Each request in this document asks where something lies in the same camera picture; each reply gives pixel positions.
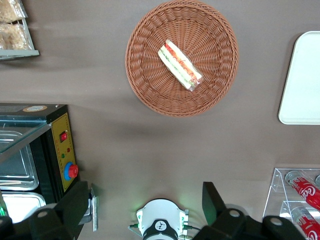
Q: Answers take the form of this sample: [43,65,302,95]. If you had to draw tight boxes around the red cola bottle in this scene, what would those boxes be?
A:
[289,206,320,240]
[284,170,320,211]

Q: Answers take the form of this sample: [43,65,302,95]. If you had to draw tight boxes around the round brown wicker basket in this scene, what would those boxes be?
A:
[124,0,240,118]

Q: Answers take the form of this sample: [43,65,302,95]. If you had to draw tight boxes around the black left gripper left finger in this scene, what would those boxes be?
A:
[0,180,90,240]

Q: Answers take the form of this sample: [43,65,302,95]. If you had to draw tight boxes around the steel warmer pan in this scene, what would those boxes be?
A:
[0,129,40,192]
[0,191,47,225]

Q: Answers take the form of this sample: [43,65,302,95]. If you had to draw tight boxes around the beige plastic tray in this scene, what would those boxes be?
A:
[277,30,320,126]

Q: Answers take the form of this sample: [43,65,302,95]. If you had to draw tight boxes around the clear bag of puffed snacks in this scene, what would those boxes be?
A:
[0,0,28,24]
[0,22,34,51]

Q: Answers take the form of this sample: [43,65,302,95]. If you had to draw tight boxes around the tray of packaged snacks right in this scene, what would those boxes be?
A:
[0,0,40,61]

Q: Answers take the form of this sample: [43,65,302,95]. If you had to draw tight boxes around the triangle sandwich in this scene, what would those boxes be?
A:
[157,39,204,92]

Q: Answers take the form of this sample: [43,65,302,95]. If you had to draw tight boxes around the black food warmer cabinet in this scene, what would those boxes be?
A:
[0,103,100,232]

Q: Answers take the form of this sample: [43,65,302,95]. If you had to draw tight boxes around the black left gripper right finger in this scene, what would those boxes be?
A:
[192,181,307,240]

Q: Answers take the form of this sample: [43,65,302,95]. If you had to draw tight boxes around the clear acrylic bottle rack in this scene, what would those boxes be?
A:
[262,167,320,240]

